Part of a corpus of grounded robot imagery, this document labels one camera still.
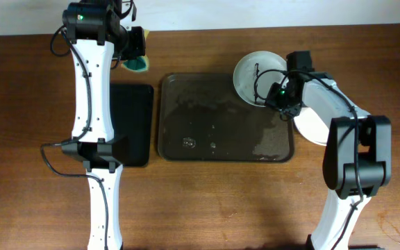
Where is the green yellow sponge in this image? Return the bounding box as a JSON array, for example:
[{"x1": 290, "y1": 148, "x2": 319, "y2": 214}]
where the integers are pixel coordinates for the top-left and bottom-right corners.
[{"x1": 121, "y1": 29, "x2": 150, "y2": 73}]

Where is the white plate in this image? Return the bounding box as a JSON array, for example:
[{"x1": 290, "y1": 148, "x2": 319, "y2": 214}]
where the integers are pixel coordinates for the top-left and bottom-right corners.
[
  {"x1": 233, "y1": 51, "x2": 287, "y2": 107},
  {"x1": 293, "y1": 107, "x2": 329, "y2": 146}
]

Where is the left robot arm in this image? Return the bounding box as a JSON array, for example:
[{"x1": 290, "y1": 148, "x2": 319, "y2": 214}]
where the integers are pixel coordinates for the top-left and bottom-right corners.
[{"x1": 60, "y1": 1, "x2": 147, "y2": 249}]

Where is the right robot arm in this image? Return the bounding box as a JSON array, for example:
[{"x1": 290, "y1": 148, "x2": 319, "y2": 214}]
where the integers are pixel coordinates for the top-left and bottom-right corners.
[{"x1": 265, "y1": 51, "x2": 392, "y2": 249}]

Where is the small black tray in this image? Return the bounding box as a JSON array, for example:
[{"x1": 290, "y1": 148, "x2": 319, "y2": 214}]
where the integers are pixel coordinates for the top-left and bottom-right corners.
[{"x1": 110, "y1": 84, "x2": 154, "y2": 167}]

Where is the large brown tray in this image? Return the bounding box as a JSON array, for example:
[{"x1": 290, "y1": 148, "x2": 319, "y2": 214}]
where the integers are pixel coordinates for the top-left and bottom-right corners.
[{"x1": 158, "y1": 73, "x2": 294, "y2": 163}]

